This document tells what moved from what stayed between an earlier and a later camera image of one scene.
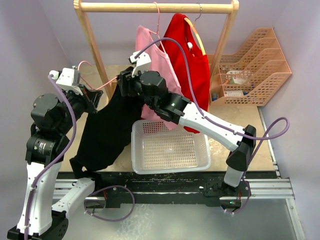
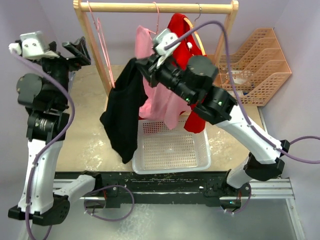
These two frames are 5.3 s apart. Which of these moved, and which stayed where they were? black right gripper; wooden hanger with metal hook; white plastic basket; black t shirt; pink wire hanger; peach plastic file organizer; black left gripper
Moved: black left gripper; black right gripper; black t shirt; pink wire hanger
Stayed: peach plastic file organizer; white plastic basket; wooden hanger with metal hook
